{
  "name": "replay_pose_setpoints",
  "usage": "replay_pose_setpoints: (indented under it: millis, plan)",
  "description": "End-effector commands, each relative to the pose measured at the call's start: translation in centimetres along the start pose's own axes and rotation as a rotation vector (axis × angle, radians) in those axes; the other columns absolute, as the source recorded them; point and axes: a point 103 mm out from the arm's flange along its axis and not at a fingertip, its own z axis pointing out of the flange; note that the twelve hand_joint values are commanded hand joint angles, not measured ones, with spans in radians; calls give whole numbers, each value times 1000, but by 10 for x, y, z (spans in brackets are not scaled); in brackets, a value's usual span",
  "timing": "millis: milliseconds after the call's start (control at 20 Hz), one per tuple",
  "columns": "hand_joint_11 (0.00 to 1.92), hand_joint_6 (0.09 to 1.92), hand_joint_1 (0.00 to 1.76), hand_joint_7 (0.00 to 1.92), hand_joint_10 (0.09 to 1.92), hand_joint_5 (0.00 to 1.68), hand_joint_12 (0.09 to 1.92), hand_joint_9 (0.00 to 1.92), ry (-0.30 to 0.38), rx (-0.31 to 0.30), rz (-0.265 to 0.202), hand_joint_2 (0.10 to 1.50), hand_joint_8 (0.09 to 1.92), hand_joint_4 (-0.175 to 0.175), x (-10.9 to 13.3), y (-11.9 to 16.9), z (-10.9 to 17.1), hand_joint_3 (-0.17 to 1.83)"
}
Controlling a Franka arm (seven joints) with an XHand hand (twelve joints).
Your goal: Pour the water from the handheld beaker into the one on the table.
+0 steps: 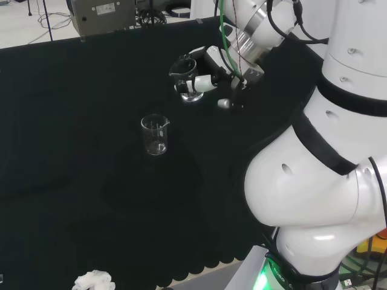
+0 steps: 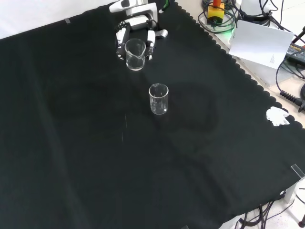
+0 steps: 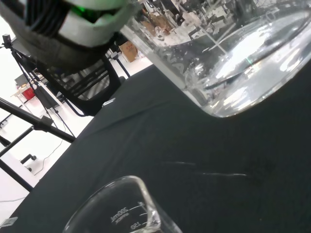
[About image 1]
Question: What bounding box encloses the coiled black cable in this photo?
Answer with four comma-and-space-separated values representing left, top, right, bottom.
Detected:
135, 8, 167, 30

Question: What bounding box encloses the crumpled white tissue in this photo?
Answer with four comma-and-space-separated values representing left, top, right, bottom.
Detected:
74, 269, 117, 290

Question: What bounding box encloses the green cable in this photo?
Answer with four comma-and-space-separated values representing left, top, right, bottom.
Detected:
219, 0, 244, 81

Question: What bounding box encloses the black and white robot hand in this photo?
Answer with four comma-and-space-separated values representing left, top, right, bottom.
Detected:
175, 45, 264, 112

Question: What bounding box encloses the clear glass beaker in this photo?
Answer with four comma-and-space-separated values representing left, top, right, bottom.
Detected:
168, 56, 205, 104
140, 114, 171, 156

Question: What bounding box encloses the grey metal box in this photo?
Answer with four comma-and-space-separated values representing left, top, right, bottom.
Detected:
65, 0, 137, 37

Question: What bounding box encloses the black bench cloth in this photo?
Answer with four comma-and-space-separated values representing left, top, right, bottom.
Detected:
0, 15, 327, 289

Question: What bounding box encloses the thin dark tripod pole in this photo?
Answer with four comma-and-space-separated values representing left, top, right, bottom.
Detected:
42, 0, 56, 42

